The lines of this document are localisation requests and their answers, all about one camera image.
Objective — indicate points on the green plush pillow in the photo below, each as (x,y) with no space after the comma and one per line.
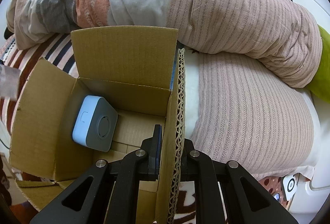
(320,84)

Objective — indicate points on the striped pink rolled duvet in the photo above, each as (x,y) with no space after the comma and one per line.
(281,34)

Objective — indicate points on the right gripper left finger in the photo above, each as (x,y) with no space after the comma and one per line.
(107,192)

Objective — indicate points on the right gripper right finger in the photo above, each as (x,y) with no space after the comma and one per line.
(227,193)

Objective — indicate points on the striped fleece blanket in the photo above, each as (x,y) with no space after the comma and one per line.
(57,50)

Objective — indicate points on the light blue square speaker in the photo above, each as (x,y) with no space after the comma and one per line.
(95,124)

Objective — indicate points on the brown cardboard box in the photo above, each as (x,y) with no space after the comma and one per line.
(141,73)

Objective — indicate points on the pink ribbed pillow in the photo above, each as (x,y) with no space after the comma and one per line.
(236,109)

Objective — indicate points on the white marker tag device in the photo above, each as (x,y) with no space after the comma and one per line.
(289,186)

